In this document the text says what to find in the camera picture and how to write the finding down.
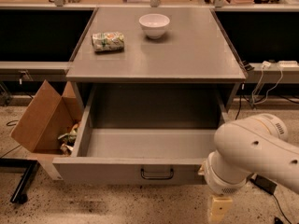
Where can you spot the white charger with cable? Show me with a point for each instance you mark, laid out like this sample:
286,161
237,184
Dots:
258,87

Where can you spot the black drawer handle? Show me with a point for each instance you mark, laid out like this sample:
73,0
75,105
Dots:
156,176

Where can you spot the grey top drawer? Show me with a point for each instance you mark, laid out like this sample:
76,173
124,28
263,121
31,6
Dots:
156,127

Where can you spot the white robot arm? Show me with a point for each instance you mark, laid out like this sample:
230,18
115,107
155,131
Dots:
255,145

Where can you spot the grey cabinet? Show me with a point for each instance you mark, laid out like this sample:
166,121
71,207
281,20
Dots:
193,50

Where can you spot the brown cardboard box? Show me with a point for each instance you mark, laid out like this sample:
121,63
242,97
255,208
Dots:
48,115

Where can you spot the black power adapter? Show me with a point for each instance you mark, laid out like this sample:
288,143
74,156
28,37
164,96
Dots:
264,184

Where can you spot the white ceramic bowl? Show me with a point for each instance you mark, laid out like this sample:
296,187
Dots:
154,26

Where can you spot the black floor stand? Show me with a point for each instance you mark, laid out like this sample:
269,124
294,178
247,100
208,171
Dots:
27,168

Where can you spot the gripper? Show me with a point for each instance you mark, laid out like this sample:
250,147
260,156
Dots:
220,181

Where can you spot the crushed green drink can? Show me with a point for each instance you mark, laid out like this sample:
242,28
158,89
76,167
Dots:
108,41

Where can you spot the crumpled trash in box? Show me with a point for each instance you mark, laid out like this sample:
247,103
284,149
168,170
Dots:
67,140

